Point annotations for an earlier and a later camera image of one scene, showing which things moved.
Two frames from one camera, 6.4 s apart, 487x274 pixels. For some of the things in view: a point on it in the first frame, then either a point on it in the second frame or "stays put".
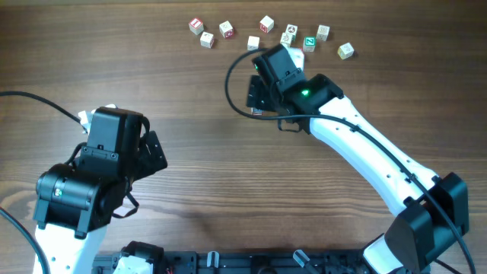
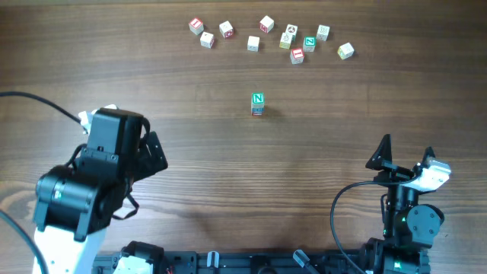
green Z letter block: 310,43 stays put
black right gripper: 259,96 -> 381,160
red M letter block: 266,24 stays put
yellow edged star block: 287,39 stays put
